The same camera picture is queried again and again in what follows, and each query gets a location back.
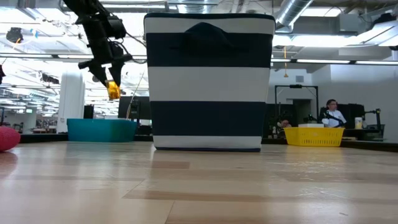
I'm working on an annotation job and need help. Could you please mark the silver ventilation duct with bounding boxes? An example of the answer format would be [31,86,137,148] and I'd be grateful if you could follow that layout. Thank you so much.
[275,0,313,27]

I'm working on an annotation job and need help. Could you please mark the yellow plastic basket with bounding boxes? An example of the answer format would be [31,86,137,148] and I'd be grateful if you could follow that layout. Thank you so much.
[283,126,345,147]

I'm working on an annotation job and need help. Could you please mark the black ceiling lamp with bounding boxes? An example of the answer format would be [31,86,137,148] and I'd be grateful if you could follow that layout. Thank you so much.
[5,27,24,44]

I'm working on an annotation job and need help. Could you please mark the orange pill bottle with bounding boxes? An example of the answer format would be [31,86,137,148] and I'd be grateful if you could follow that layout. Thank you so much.
[105,80,121,101]

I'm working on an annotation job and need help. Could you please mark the black table crossbar rail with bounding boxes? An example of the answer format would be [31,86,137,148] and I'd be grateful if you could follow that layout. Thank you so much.
[19,133,398,153]

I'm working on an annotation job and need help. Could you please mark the person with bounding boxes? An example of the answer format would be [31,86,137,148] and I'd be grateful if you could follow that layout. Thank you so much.
[322,98,348,128]

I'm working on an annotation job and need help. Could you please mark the red cup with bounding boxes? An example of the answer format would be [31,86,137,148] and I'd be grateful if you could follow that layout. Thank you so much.
[0,126,21,152]

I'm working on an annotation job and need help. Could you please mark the navy white striped fabric bin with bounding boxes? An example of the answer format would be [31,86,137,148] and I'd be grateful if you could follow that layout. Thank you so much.
[143,12,276,152]

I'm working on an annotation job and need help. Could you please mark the black gantry frame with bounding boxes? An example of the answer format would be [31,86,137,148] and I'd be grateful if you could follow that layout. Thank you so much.
[274,84,320,125]

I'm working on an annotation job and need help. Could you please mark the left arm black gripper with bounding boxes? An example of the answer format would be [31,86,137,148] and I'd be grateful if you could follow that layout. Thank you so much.
[77,40,133,88]

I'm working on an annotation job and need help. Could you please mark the white column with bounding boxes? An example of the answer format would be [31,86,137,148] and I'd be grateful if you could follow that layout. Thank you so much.
[57,72,86,134]

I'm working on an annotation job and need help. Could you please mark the dark display screen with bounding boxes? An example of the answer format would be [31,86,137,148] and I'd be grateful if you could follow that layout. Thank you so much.
[118,95,152,121]

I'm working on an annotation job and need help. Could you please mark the teal plastic bin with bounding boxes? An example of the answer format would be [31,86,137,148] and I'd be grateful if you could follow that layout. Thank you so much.
[67,118,138,143]

